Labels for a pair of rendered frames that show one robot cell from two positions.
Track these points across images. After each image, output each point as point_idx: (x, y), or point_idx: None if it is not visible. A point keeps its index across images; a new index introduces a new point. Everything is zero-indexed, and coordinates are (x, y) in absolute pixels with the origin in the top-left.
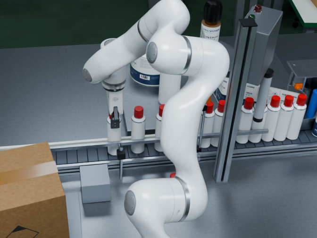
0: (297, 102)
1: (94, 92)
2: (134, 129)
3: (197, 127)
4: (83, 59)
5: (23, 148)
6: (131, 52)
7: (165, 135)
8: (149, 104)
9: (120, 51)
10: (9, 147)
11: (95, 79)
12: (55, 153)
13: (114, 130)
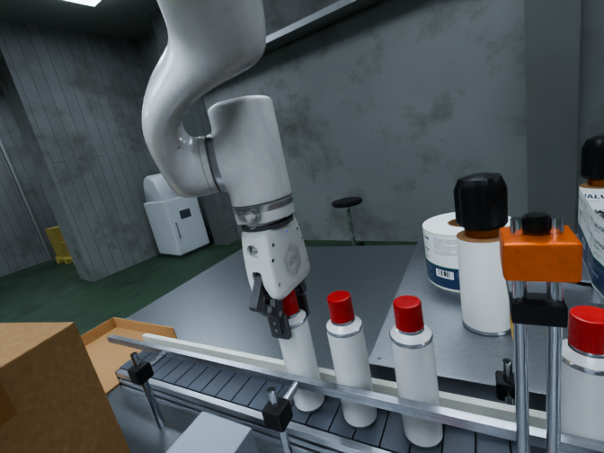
0: None
1: (367, 294)
2: (332, 354)
3: None
4: (378, 258)
5: (29, 325)
6: (170, 30)
7: None
8: (440, 320)
9: (165, 50)
10: (168, 340)
11: (162, 173)
12: (220, 370)
13: (285, 343)
